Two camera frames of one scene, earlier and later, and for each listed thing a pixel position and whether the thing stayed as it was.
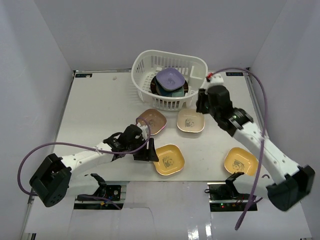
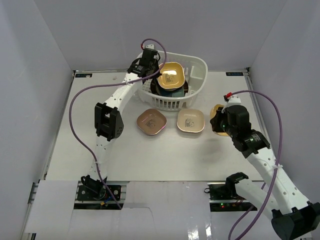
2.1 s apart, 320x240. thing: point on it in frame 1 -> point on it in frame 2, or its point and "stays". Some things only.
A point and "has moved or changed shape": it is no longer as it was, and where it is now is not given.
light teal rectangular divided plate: [180, 92] stays
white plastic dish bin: [146, 64] stays
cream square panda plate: [189, 120] stays
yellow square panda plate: [241, 160] has moved or changed shape
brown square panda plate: [157, 120] stays
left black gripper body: [144, 152] -> [152, 66]
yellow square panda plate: [170, 159] -> [172, 75]
